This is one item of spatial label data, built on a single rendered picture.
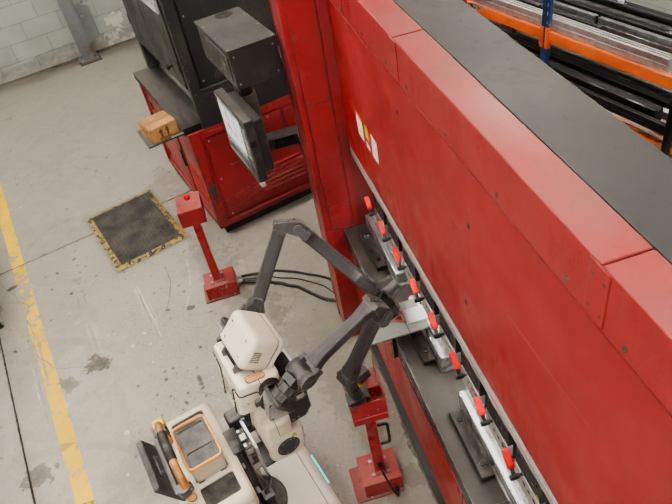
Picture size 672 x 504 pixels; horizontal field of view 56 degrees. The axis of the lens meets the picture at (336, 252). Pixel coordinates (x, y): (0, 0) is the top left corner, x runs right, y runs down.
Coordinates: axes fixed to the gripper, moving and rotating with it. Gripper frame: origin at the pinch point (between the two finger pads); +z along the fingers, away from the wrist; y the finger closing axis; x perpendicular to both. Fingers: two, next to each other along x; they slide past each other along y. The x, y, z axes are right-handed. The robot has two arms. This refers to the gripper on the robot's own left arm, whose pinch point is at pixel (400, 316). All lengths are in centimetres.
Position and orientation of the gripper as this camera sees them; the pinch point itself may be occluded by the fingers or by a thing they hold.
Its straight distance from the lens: 280.0
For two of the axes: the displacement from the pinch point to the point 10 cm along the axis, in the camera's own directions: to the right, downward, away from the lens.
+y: -2.5, -6.1, 7.5
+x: -7.8, 5.9, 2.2
